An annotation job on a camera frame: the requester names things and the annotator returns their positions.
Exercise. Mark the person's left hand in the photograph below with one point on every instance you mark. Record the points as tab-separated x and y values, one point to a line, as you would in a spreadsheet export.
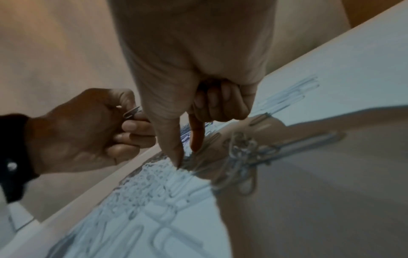
86	133

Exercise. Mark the person's right hand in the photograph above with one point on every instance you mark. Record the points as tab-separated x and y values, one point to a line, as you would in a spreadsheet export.
197	58

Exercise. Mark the blue paper clip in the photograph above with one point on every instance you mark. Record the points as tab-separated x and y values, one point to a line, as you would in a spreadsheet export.
132	113

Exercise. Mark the pile of mixed paper clips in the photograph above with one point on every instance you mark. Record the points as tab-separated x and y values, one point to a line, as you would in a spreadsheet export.
178	191

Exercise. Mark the black left wristband with markers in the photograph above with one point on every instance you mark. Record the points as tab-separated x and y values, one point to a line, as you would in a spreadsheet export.
14	156

